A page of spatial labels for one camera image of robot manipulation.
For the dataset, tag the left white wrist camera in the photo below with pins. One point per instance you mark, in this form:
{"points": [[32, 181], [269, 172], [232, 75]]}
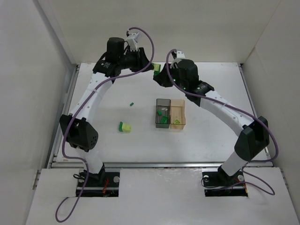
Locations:
{"points": [[132, 40]]}

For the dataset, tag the dark green 2x4 lego brick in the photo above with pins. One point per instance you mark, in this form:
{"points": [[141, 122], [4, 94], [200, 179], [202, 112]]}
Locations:
{"points": [[164, 120]]}

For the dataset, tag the orange transparent container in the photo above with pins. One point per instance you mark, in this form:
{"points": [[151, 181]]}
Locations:
{"points": [[177, 112]]}

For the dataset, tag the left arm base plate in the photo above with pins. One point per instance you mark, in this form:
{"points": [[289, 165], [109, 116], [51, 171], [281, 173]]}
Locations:
{"points": [[107, 187]]}

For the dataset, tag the aluminium rail front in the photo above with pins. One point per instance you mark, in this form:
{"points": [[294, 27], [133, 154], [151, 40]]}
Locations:
{"points": [[139, 165]]}

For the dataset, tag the light green curved lego brick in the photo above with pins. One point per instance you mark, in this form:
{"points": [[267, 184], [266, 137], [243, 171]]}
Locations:
{"points": [[126, 128]]}

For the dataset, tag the grey transparent container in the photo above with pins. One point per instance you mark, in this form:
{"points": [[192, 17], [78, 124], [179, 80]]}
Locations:
{"points": [[163, 105]]}

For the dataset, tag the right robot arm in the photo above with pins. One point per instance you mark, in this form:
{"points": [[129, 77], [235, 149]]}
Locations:
{"points": [[252, 132]]}

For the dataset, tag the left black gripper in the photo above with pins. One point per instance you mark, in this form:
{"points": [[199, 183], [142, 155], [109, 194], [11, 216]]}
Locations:
{"points": [[139, 59]]}

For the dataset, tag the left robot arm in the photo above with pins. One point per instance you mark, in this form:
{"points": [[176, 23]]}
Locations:
{"points": [[77, 125]]}

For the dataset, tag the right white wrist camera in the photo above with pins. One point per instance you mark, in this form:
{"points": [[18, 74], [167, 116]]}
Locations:
{"points": [[177, 55]]}

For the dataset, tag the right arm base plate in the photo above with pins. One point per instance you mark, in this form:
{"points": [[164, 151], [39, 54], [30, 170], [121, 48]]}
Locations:
{"points": [[225, 185]]}

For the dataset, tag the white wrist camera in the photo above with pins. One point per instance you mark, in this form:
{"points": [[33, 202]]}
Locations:
{"points": [[177, 55], [132, 40]]}

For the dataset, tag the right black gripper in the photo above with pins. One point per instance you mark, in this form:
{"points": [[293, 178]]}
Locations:
{"points": [[165, 78]]}

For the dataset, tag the light green small lego brick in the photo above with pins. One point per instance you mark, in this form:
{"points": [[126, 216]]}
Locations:
{"points": [[156, 67]]}

